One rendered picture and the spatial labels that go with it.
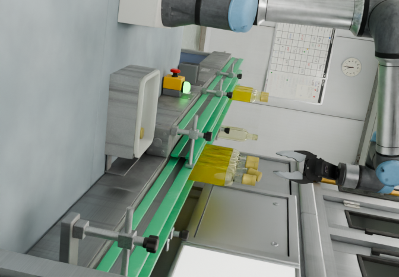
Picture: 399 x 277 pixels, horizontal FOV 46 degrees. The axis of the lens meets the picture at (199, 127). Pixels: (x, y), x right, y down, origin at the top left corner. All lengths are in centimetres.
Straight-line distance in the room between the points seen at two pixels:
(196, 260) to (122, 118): 43
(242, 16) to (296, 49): 614
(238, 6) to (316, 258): 74
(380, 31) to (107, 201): 79
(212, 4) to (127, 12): 21
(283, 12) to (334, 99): 620
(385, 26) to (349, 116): 636
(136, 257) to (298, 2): 80
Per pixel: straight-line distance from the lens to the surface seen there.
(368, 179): 153
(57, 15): 93
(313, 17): 138
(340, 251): 162
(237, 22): 124
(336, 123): 763
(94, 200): 118
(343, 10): 138
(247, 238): 147
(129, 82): 123
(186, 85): 183
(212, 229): 148
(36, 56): 88
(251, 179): 154
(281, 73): 741
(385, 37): 128
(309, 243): 153
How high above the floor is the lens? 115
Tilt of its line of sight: 7 degrees down
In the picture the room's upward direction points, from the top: 100 degrees clockwise
